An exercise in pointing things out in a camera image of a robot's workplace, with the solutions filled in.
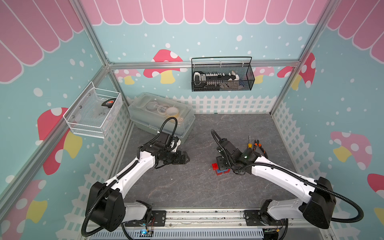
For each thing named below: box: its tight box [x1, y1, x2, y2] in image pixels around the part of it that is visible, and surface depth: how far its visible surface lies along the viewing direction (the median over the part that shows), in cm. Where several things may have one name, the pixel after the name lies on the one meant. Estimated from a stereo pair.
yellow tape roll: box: [166, 107, 179, 119], surface depth 99 cm
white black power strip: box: [193, 71, 240, 88], surface depth 89 cm
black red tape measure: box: [101, 98, 117, 109], surface depth 80 cm
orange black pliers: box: [253, 139, 269, 159], surface depth 102 cm
